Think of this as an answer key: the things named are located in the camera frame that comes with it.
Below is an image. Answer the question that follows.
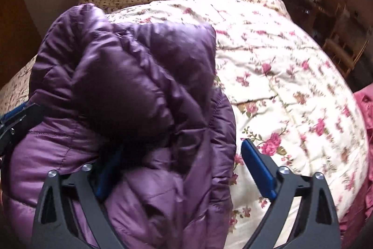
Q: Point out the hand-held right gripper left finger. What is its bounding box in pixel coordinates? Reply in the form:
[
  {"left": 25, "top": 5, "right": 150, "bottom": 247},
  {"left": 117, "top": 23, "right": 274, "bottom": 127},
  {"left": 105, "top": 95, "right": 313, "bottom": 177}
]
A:
[{"left": 32, "top": 147, "right": 126, "bottom": 249}]

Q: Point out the cluttered dark wooden shelf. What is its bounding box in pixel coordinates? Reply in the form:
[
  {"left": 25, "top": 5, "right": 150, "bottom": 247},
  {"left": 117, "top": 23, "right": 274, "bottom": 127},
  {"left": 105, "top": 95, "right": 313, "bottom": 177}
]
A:
[{"left": 287, "top": 0, "right": 350, "bottom": 42}]

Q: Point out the white pink-flowered quilt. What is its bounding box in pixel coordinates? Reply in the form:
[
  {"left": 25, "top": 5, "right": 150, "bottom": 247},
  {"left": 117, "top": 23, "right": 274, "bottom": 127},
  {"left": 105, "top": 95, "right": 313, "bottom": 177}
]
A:
[{"left": 105, "top": 0, "right": 369, "bottom": 249}]

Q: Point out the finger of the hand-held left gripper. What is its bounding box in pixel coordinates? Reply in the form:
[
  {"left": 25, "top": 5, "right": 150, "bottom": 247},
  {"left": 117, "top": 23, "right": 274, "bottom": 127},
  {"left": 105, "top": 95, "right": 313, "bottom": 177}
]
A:
[{"left": 0, "top": 103, "right": 44, "bottom": 156}]

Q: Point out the purple puffer jacket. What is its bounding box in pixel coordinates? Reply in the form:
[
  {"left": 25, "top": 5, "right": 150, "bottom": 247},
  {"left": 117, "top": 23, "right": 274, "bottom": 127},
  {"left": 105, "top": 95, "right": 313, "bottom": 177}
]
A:
[{"left": 9, "top": 3, "right": 237, "bottom": 249}]

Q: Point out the wooden chair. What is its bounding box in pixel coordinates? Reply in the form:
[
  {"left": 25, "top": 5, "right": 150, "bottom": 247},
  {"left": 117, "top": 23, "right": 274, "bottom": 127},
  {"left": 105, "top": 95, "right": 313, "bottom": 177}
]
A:
[{"left": 322, "top": 1, "right": 370, "bottom": 79}]

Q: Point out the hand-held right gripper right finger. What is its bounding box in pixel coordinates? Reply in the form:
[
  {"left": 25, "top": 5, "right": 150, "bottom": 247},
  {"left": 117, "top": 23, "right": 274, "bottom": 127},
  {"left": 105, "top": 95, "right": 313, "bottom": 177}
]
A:
[{"left": 241, "top": 138, "right": 341, "bottom": 249}]

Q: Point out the pink bed sheet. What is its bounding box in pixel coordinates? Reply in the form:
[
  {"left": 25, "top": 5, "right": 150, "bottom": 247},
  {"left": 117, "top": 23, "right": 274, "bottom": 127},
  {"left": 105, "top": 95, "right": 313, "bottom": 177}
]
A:
[{"left": 341, "top": 88, "right": 373, "bottom": 249}]

